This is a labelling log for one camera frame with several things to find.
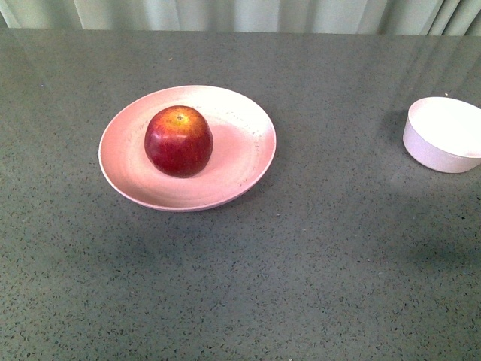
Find pink plate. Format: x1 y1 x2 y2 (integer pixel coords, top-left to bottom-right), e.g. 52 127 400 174
98 85 277 212

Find white pleated curtain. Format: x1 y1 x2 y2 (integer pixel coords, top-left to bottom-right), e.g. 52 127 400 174
1 0 480 36

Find pale pink bowl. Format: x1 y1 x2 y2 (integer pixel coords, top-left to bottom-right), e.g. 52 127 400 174
402 97 480 174

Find red apple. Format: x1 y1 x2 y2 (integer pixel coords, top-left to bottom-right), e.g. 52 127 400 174
144 105 213 178

